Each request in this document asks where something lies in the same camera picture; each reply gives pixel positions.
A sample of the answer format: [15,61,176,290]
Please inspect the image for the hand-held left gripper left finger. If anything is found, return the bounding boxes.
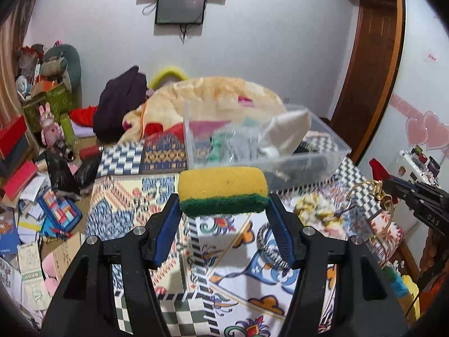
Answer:
[40,193,182,337]

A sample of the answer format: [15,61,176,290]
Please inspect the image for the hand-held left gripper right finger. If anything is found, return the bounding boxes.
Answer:
[267,193,409,337]

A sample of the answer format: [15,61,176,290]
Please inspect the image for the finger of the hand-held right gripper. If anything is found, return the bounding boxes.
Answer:
[383,177,419,193]
[386,190,427,208]

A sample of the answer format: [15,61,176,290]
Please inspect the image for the red cloth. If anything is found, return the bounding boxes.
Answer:
[368,158,399,204]

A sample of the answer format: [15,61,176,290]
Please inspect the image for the yellow and green sponge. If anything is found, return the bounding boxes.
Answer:
[178,166,270,217]

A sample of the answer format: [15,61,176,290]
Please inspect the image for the clear plastic box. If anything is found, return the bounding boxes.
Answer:
[183,100,352,190]

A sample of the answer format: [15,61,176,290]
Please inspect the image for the white suitcase with stickers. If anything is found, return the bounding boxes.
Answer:
[394,149,443,185]

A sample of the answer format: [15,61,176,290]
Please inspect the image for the yellow scrunchie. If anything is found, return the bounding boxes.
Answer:
[294,193,346,229]

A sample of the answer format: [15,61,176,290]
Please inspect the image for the pink heart decals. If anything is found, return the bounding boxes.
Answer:
[406,110,449,152]

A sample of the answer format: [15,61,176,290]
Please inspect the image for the black cloth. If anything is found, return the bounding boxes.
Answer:
[269,154,329,184]

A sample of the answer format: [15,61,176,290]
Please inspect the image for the patterned bed cover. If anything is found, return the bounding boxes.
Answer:
[85,136,405,337]

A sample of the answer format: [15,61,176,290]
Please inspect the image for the grey fluffy cloth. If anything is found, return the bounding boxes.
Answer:
[224,126,268,163]

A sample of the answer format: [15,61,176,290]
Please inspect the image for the green cloth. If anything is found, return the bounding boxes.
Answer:
[210,131,233,164]

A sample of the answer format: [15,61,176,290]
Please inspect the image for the white cloth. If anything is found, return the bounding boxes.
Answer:
[259,110,313,158]

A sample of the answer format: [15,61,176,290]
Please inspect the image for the pink cloth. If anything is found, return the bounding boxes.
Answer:
[191,119,229,142]

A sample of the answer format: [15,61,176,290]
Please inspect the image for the colourful pencil case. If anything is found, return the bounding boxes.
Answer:
[36,189,83,236]

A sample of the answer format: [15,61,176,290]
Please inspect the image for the wooden door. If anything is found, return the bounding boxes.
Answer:
[322,0,408,164]

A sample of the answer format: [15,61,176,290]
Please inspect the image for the black plastic bag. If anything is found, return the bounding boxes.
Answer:
[43,149,102,197]

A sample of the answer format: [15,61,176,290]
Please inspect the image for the dark purple garment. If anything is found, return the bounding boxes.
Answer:
[93,65,148,144]

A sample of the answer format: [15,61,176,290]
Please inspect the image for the pile of papers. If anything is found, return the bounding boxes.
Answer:
[13,171,54,247]

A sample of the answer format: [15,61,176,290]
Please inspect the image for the red garment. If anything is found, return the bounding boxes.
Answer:
[69,105,101,127]

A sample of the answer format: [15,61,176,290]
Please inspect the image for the beige plush blanket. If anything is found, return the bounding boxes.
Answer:
[117,76,287,145]

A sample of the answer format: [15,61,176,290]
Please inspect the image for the green bottle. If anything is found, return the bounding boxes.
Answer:
[62,114,75,141]

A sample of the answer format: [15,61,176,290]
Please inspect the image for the red book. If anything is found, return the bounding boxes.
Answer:
[2,161,39,199]

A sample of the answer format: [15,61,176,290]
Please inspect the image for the pink bunny plush toy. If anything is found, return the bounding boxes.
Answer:
[39,102,64,147]

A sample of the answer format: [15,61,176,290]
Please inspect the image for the blue book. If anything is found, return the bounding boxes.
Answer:
[0,213,22,255]

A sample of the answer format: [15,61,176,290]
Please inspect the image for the green cardboard box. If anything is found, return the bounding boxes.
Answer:
[22,82,80,133]

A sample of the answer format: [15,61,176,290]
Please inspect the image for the red box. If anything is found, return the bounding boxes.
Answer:
[0,115,29,159]

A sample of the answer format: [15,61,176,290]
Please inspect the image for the grey green pillow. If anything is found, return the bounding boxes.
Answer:
[43,44,82,94]

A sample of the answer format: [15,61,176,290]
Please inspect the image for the small black screen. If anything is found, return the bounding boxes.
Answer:
[154,0,208,26]

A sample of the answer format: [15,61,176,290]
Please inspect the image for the curtain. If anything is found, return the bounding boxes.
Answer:
[0,0,54,127]

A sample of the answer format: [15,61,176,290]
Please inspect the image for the black and white hair tie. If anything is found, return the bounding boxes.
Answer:
[257,222,294,271]

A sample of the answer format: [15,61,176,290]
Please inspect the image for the floral bag with gold handle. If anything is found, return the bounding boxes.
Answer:
[347,180,405,265]

